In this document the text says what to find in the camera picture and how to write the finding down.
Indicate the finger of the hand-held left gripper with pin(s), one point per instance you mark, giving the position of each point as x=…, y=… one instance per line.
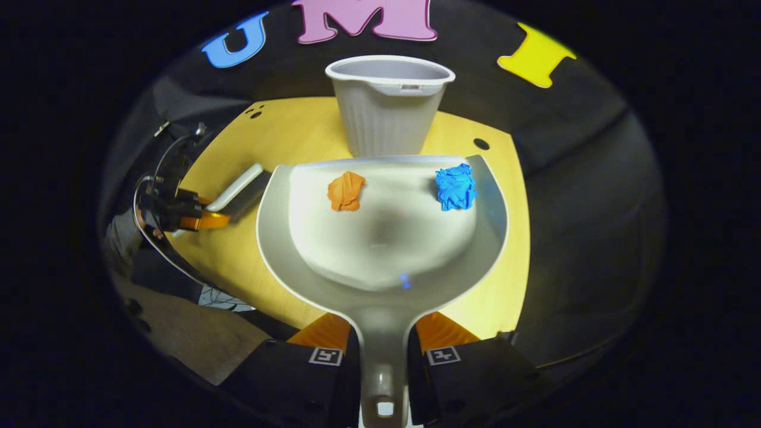
x=189, y=198
x=205, y=222

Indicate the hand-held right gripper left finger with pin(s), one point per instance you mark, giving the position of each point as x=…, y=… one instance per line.
x=352, y=386

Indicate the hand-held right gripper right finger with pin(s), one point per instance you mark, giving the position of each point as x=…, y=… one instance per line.
x=416, y=386

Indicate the small white broom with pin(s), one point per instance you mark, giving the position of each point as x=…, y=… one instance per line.
x=238, y=187

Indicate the white dustpan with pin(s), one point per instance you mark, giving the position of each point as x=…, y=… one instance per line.
x=386, y=249

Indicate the orange paper trash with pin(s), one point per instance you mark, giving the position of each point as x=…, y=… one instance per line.
x=346, y=191

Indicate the blue paper trash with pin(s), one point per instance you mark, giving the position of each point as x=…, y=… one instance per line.
x=455, y=189

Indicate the white garbage bin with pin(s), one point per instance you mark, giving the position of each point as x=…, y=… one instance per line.
x=386, y=119

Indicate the wooden desktop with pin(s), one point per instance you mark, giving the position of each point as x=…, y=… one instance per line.
x=297, y=131

